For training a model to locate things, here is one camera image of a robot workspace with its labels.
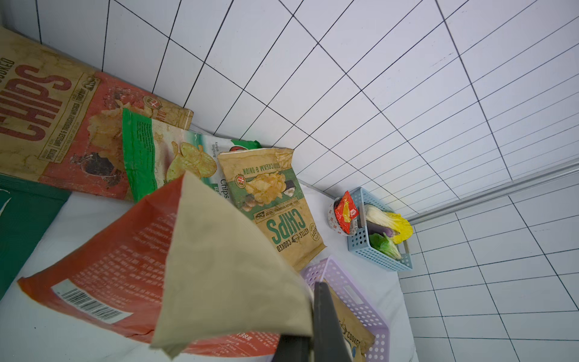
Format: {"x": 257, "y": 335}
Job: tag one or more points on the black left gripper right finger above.
{"x": 329, "y": 343}

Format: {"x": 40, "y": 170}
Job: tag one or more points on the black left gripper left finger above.
{"x": 293, "y": 349}

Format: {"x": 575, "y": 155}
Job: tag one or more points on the blue kettle chips bag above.
{"x": 358, "y": 337}

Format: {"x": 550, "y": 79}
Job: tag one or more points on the beige cassava chips bag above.
{"x": 182, "y": 270}

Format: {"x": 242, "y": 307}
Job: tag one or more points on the purple plastic basket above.
{"x": 329, "y": 271}

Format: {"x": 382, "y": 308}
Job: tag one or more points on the blue plastic basket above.
{"x": 359, "y": 243}

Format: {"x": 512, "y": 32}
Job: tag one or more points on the green kettle chips bag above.
{"x": 264, "y": 187}

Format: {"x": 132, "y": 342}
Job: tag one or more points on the green white chips bag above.
{"x": 156, "y": 153}

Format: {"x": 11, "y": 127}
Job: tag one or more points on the green Real chips bag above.
{"x": 27, "y": 211}

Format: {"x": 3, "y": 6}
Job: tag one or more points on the red kettle chips bag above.
{"x": 61, "y": 120}

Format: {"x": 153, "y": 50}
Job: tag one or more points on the green toy lettuce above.
{"x": 385, "y": 245}

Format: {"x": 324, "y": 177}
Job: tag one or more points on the purple toy eggplant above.
{"x": 374, "y": 228}

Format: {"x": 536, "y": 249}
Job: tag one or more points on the red snack cup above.
{"x": 343, "y": 215}

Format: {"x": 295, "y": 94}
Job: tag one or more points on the yellow toy cabbage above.
{"x": 403, "y": 229}

